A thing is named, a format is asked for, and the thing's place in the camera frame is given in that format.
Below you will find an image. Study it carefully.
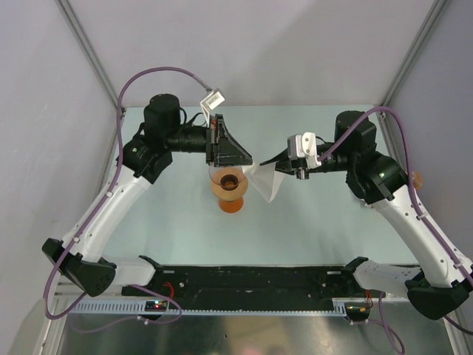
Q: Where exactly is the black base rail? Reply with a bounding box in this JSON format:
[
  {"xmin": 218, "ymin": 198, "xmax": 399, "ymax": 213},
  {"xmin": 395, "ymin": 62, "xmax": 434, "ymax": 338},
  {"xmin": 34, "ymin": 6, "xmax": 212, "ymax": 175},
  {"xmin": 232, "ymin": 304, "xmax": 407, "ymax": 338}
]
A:
[{"xmin": 121, "ymin": 266, "xmax": 367, "ymax": 311}]

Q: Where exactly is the orange filter holder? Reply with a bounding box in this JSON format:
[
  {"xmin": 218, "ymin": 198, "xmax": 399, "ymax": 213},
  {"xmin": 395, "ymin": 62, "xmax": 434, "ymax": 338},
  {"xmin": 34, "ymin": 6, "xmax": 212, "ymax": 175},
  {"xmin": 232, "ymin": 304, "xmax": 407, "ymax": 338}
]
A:
[{"xmin": 411, "ymin": 171, "xmax": 423, "ymax": 190}]

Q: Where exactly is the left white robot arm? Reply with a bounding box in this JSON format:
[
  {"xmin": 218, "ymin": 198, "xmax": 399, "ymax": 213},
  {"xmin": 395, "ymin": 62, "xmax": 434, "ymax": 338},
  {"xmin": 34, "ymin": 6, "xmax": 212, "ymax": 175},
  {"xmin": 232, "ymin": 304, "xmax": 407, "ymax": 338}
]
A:
[{"xmin": 42, "ymin": 89, "xmax": 253, "ymax": 297}]

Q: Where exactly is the aluminium frame post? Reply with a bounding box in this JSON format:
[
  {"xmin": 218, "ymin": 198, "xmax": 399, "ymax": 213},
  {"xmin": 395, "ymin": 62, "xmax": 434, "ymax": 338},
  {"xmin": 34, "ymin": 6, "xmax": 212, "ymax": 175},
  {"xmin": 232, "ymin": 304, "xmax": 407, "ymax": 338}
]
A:
[
  {"xmin": 376, "ymin": 0, "xmax": 453, "ymax": 115},
  {"xmin": 55, "ymin": 0, "xmax": 126, "ymax": 115}
]

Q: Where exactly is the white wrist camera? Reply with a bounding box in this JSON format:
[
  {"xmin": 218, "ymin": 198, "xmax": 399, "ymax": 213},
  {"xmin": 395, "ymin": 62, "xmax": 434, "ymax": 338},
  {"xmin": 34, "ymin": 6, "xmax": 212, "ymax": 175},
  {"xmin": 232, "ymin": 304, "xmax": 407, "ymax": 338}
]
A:
[
  {"xmin": 287, "ymin": 132, "xmax": 322, "ymax": 169},
  {"xmin": 200, "ymin": 88, "xmax": 225, "ymax": 121}
]

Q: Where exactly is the clear glass dripper cone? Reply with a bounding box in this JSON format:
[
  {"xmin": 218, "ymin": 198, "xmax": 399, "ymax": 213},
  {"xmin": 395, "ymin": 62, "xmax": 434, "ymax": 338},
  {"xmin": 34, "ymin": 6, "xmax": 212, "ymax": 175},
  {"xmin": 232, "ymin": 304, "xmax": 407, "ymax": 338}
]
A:
[{"xmin": 208, "ymin": 166, "xmax": 246, "ymax": 191}]

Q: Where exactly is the white paper coffee filter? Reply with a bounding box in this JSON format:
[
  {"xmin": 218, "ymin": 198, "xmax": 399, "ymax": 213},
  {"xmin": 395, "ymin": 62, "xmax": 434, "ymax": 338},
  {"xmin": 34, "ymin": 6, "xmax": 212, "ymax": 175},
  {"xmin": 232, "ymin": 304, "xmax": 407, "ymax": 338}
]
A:
[{"xmin": 242, "ymin": 163, "xmax": 285, "ymax": 203}]

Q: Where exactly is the purple cable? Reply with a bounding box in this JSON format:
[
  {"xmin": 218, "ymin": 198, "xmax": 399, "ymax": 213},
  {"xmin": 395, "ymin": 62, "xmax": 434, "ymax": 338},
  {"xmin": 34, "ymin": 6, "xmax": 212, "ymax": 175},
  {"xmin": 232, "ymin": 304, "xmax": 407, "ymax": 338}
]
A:
[
  {"xmin": 319, "ymin": 106, "xmax": 473, "ymax": 351},
  {"xmin": 43, "ymin": 67, "xmax": 215, "ymax": 332}
]

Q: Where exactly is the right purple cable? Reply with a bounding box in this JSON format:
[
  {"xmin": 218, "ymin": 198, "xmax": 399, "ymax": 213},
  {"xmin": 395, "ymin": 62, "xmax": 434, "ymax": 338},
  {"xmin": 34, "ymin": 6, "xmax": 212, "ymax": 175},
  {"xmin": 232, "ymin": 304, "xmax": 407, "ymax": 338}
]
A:
[{"xmin": 319, "ymin": 106, "xmax": 473, "ymax": 351}]

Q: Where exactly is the wooden dripper ring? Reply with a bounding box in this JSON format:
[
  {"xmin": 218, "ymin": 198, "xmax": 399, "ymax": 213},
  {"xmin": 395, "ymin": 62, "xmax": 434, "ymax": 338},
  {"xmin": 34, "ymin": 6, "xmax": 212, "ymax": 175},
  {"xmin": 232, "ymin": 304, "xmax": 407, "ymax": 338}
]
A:
[{"xmin": 209, "ymin": 166, "xmax": 249, "ymax": 202}]

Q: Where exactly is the orange glass carafe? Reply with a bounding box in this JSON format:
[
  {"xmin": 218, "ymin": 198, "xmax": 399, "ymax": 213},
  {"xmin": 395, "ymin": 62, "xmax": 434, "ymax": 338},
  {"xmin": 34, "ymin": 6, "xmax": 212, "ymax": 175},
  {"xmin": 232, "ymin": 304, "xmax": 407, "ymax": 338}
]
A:
[{"xmin": 218, "ymin": 197, "xmax": 244, "ymax": 214}]

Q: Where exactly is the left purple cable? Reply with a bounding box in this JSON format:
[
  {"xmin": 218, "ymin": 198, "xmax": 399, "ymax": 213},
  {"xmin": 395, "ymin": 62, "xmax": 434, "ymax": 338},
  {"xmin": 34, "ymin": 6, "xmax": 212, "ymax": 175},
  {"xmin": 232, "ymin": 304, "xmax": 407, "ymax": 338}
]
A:
[{"xmin": 43, "ymin": 67, "xmax": 215, "ymax": 332}]

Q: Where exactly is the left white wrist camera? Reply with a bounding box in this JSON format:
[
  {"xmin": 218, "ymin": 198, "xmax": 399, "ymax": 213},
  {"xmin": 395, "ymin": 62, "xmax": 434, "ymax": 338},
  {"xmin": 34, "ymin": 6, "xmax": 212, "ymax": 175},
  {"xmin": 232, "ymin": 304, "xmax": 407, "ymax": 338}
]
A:
[{"xmin": 200, "ymin": 88, "xmax": 225, "ymax": 121}]

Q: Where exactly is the right aluminium frame post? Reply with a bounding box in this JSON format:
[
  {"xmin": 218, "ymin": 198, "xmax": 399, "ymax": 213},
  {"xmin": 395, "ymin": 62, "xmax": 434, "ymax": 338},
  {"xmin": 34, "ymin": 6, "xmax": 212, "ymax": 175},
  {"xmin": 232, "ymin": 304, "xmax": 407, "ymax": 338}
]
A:
[{"xmin": 376, "ymin": 0, "xmax": 453, "ymax": 115}]

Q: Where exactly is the white slotted cable duct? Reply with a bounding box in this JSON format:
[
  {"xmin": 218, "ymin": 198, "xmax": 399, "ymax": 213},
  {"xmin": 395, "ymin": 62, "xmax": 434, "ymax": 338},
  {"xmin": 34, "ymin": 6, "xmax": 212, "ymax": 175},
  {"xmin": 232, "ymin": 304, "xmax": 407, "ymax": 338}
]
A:
[{"xmin": 70, "ymin": 300, "xmax": 367, "ymax": 317}]

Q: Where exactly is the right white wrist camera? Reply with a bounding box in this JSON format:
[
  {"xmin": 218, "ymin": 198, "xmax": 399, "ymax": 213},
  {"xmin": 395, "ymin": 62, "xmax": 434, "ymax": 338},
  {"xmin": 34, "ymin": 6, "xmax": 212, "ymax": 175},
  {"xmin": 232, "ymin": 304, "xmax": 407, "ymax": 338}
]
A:
[{"xmin": 287, "ymin": 132, "xmax": 322, "ymax": 169}]

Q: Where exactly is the left aluminium frame post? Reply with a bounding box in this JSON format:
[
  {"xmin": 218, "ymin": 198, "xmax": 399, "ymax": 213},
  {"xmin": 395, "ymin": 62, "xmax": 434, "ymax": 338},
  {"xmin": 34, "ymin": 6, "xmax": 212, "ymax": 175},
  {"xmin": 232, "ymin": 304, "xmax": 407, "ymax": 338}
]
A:
[{"xmin": 55, "ymin": 0, "xmax": 126, "ymax": 115}]

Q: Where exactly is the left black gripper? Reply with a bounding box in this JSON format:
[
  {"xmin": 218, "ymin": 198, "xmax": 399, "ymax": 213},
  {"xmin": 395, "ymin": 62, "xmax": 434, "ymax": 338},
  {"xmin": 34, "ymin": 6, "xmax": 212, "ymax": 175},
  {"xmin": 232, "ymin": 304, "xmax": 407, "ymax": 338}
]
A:
[{"xmin": 165, "ymin": 115, "xmax": 252, "ymax": 168}]

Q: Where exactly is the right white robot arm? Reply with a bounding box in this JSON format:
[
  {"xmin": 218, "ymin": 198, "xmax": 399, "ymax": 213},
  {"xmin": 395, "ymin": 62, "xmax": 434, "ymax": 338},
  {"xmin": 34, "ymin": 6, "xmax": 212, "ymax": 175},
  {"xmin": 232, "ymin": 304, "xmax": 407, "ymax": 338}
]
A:
[{"xmin": 266, "ymin": 111, "xmax": 472, "ymax": 320}]

